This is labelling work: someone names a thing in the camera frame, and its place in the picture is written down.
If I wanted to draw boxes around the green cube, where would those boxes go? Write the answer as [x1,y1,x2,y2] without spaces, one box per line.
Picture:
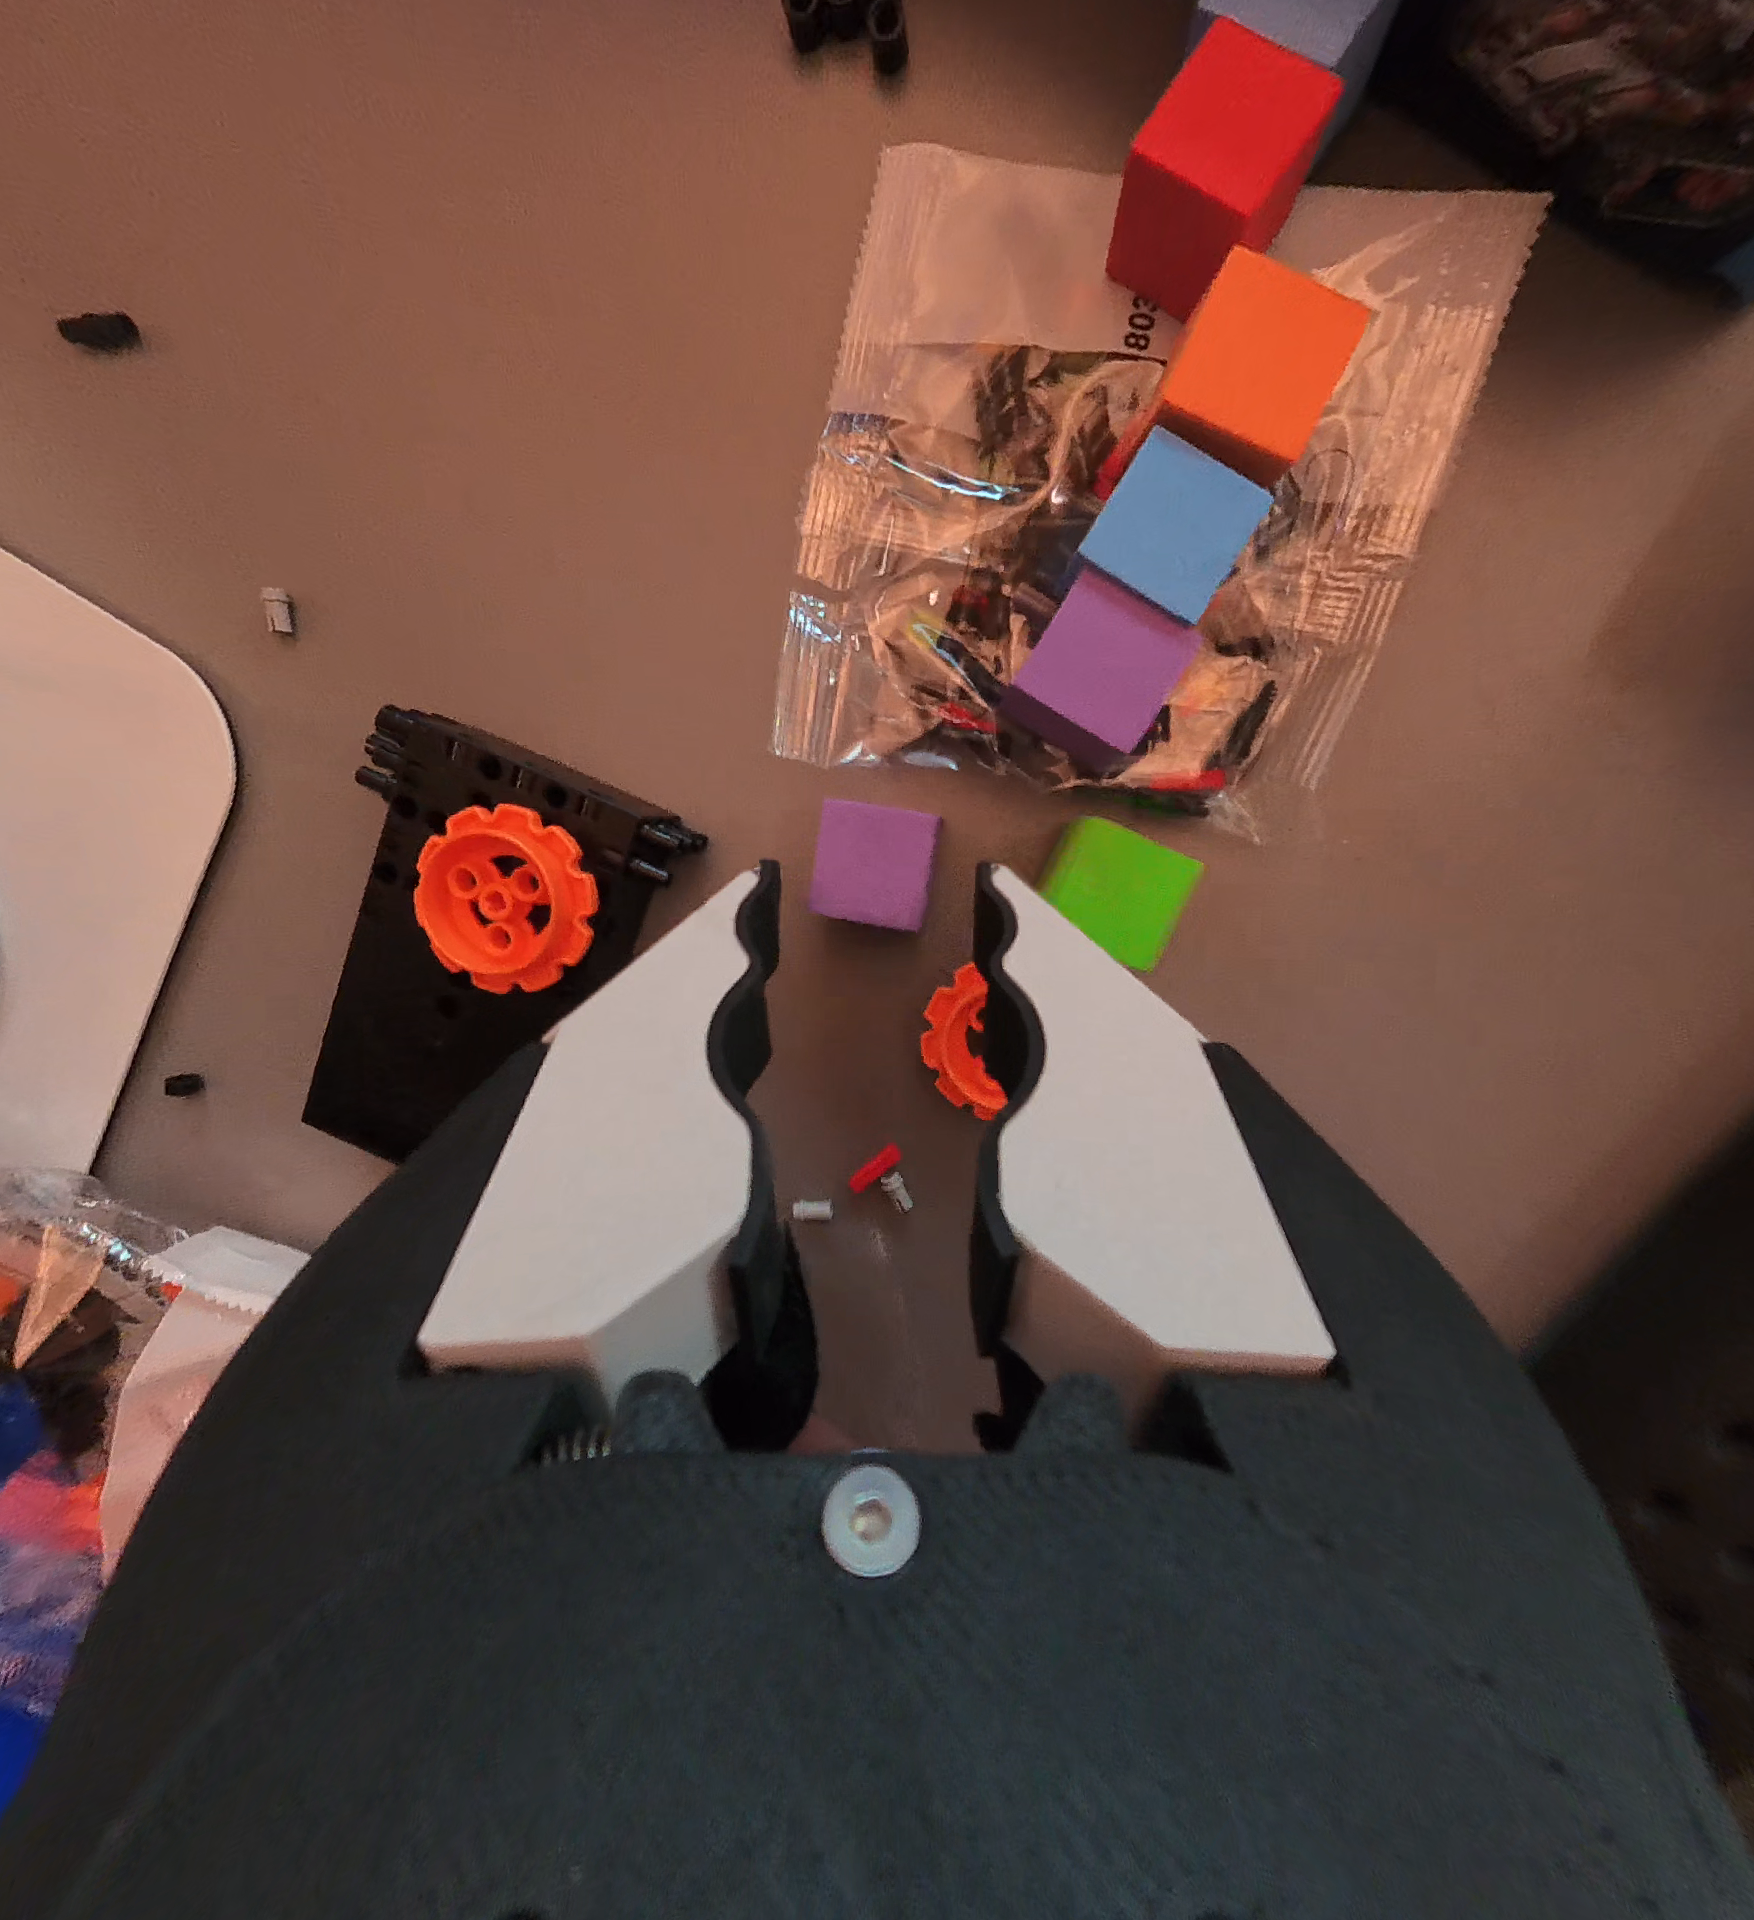
[1039,818,1205,973]

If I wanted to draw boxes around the orange cube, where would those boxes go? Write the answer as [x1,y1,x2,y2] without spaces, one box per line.
[1154,246,1376,489]

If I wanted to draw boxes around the blue cube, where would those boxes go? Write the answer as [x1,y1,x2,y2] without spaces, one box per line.
[1191,0,1396,115]
[1076,423,1276,627]

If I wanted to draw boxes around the red cube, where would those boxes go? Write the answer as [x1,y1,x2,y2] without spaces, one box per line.
[1105,15,1346,324]

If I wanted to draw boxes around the black perforated panel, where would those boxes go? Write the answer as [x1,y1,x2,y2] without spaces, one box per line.
[1522,1021,1754,1787]

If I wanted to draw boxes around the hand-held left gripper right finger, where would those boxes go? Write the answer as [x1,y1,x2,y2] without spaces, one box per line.
[969,859,1339,1454]

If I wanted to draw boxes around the clear bag of dark parts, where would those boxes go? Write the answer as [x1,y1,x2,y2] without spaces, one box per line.
[769,141,1555,841]

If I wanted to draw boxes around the black perforated block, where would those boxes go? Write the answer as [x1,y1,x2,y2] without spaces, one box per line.
[303,702,710,1163]

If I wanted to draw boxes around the orange gear wheel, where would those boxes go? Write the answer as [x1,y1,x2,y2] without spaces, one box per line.
[411,803,601,997]
[920,962,1010,1123]

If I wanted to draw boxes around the clear bag orange blue parts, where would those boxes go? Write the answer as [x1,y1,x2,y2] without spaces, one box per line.
[0,1140,190,1696]

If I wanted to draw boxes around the purple cube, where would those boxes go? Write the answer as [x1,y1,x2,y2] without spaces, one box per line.
[1001,567,1205,777]
[808,799,944,932]

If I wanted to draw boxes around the white paper packet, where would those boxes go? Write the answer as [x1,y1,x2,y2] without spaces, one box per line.
[113,1227,312,1578]

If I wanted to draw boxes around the blue printed toy box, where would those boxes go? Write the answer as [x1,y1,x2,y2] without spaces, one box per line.
[1374,0,1754,308]

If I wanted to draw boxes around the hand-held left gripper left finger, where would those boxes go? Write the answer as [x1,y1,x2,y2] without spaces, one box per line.
[415,859,822,1454]

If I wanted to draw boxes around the white book stand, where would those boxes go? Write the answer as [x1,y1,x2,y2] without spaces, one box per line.
[0,494,242,1172]

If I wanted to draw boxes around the grey desk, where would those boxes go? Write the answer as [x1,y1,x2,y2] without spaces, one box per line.
[0,0,1754,1352]

